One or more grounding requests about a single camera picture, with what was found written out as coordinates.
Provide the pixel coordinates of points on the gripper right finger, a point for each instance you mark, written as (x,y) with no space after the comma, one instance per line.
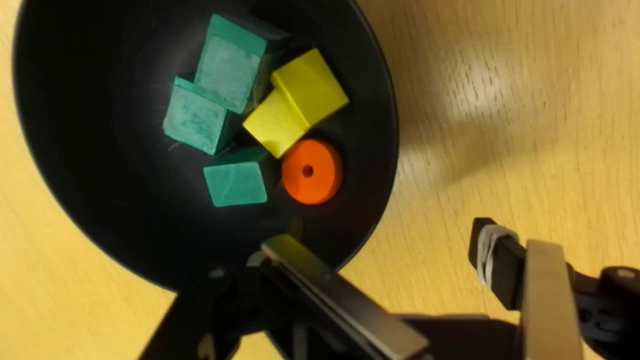
(545,295)

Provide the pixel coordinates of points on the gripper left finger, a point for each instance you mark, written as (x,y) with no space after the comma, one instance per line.
(320,295)

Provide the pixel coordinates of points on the black bowl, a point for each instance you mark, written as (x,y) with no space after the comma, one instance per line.
(100,150)

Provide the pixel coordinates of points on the orange wooden disc with hole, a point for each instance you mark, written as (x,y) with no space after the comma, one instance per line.
(312,172)

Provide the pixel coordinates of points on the green wooden block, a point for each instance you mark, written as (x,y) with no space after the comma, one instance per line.
(237,180)
(195,117)
(232,65)

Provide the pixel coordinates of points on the yellow wooden block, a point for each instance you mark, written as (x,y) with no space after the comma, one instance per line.
(295,102)

